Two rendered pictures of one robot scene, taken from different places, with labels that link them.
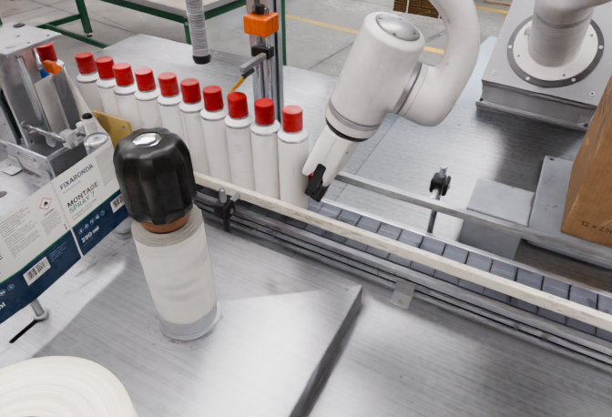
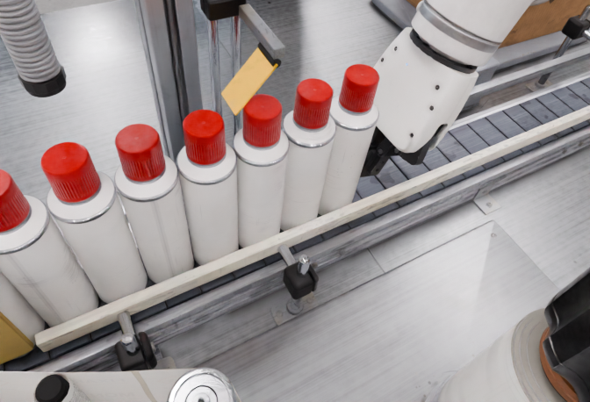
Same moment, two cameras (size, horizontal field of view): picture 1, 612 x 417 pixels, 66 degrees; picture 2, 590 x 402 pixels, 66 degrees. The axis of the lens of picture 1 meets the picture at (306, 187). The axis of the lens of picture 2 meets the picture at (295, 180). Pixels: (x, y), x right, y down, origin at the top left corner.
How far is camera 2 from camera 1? 66 cm
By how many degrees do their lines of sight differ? 45
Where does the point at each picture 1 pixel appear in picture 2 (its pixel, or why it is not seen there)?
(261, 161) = (320, 178)
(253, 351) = not seen: hidden behind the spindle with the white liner
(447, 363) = (571, 219)
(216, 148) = (231, 213)
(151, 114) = (53, 254)
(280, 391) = not seen: outside the picture
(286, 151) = (364, 139)
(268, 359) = not seen: hidden behind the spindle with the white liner
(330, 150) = (460, 99)
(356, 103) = (519, 11)
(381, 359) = (550, 264)
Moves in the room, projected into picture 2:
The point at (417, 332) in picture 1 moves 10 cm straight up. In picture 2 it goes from (529, 218) to (568, 173)
